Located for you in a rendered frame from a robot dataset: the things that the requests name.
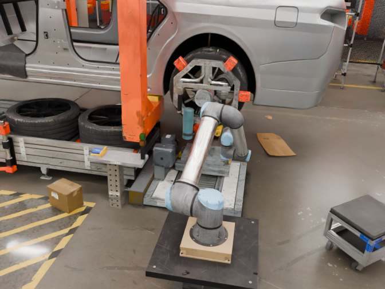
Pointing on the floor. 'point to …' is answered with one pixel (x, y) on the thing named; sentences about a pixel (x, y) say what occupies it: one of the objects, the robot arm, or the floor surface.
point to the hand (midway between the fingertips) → (229, 120)
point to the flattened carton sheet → (274, 144)
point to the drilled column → (116, 185)
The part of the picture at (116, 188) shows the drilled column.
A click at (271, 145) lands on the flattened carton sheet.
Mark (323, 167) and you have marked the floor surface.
